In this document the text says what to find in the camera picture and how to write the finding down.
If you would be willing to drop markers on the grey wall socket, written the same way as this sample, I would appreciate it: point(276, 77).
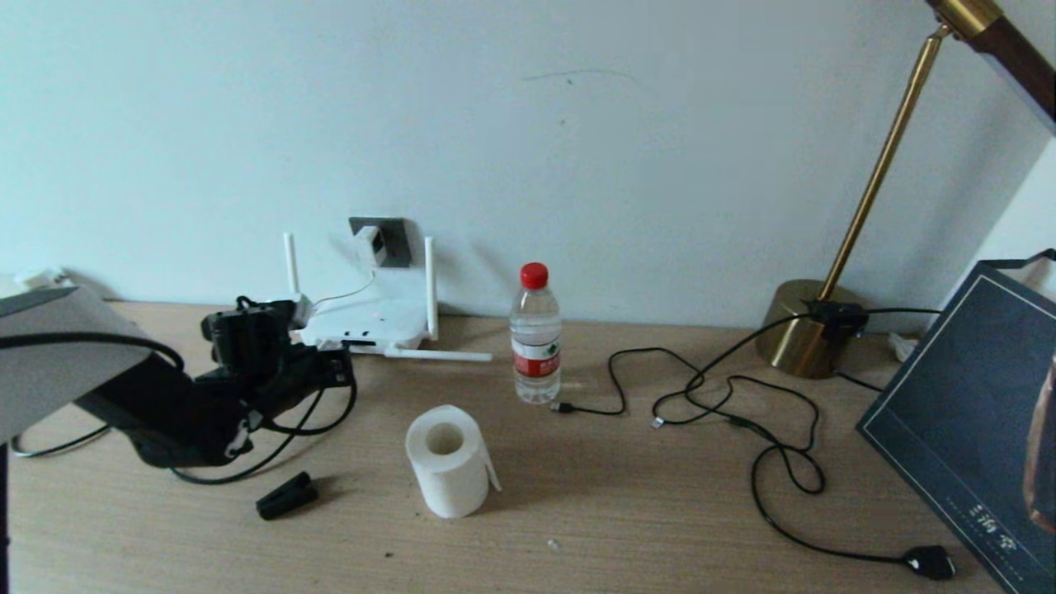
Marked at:
point(400, 239)

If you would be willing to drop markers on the white power adapter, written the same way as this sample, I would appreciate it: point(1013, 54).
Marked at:
point(370, 246)

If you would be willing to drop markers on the black power block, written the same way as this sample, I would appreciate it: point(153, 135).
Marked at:
point(835, 318)

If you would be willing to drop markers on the small white object by wall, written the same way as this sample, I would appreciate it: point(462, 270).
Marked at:
point(37, 276)

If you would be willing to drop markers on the dark gift bag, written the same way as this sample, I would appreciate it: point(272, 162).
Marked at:
point(949, 412)

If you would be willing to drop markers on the water bottle red cap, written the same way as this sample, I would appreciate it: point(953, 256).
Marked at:
point(536, 346)

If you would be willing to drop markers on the white toilet paper roll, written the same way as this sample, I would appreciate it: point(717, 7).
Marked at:
point(450, 483)

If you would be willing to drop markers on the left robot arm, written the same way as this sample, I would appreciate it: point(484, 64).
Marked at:
point(140, 404)

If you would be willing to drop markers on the white router with antennas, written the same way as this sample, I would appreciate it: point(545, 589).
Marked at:
point(384, 326)

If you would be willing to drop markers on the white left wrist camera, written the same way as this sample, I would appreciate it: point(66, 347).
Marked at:
point(293, 309)

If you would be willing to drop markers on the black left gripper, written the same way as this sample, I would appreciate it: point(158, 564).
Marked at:
point(276, 379)

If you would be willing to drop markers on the black plastic clip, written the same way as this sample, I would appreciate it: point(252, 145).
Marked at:
point(286, 497)

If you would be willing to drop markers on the small white crumpled object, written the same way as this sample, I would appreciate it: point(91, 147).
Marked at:
point(906, 346)

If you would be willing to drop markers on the brass desk lamp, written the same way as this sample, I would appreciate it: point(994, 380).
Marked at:
point(804, 338)

